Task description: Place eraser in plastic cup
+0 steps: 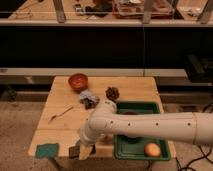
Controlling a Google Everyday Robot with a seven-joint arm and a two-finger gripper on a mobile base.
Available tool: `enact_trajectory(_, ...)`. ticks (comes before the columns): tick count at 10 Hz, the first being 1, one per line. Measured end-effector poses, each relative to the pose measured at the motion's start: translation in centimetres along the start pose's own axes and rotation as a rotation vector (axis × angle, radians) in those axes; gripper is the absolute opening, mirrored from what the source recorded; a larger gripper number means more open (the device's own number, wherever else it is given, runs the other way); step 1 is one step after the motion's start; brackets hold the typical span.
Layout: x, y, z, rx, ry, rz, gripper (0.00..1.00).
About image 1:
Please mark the orange bowl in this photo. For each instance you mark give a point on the orange bowl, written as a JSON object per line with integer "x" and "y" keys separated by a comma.
{"x": 78, "y": 82}

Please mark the green plastic tray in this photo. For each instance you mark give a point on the green plastic tray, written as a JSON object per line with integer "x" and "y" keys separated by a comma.
{"x": 126, "y": 148}

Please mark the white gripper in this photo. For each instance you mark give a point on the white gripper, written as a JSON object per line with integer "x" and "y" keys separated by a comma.
{"x": 88, "y": 137}

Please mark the brown pine cone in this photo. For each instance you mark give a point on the brown pine cone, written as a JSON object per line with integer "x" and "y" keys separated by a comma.
{"x": 112, "y": 93}

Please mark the wooden table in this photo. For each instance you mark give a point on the wooden table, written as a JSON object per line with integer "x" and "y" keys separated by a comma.
{"x": 63, "y": 130}

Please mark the black eraser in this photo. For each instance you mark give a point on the black eraser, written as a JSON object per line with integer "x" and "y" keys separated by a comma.
{"x": 74, "y": 151}

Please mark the green sponge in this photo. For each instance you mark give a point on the green sponge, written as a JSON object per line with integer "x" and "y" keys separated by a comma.
{"x": 47, "y": 150}

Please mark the dark red bowl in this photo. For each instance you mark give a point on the dark red bowl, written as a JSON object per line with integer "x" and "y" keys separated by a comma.
{"x": 130, "y": 137}

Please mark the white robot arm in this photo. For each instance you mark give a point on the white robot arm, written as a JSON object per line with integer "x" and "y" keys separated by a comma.
{"x": 189, "y": 127}

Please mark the red yellow apple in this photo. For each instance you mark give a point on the red yellow apple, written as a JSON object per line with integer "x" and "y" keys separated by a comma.
{"x": 152, "y": 150}

